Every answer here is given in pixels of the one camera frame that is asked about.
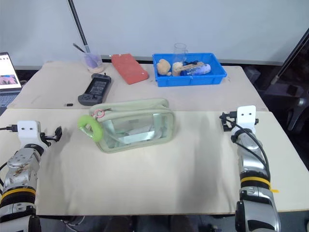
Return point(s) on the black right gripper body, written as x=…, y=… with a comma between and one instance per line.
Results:
x=232, y=120

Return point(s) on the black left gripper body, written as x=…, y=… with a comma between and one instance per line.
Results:
x=46, y=138

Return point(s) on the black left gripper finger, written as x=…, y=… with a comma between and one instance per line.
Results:
x=57, y=138
x=58, y=131

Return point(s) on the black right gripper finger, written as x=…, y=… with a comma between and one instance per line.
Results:
x=224, y=116
x=226, y=127

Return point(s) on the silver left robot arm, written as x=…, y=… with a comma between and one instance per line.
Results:
x=20, y=166

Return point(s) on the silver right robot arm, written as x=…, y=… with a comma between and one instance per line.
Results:
x=253, y=169

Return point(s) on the clear green-trimmed pouch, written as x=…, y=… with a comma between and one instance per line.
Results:
x=142, y=125

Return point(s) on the blue plastic bin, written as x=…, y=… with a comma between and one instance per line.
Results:
x=217, y=72

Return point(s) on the purple blue plush toy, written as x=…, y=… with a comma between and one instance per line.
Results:
x=201, y=69

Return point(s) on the grey handheld game console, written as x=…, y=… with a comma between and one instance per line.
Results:
x=96, y=89

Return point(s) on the small wooden toy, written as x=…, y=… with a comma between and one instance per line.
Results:
x=193, y=64

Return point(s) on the beige plush toy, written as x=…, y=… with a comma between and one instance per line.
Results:
x=177, y=68

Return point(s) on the black office chair base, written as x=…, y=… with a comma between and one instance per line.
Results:
x=299, y=108

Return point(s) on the open laptop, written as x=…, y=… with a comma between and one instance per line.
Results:
x=8, y=72

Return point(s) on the clear cup with purple items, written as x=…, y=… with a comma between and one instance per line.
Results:
x=93, y=61

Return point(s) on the clear plastic beaker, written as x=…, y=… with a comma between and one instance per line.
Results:
x=180, y=52

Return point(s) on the brown plush bear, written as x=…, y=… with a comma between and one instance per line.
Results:
x=163, y=66

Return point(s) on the black tripod stand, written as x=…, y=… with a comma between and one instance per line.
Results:
x=293, y=53

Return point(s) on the red sponge block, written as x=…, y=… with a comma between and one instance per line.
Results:
x=129, y=68

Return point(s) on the black gooseneck pole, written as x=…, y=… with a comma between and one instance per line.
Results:
x=77, y=21

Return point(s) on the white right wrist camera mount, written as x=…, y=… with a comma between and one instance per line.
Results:
x=246, y=117

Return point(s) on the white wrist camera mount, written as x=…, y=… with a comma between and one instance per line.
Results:
x=246, y=117
x=27, y=131

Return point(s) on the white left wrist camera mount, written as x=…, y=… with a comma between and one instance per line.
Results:
x=27, y=131

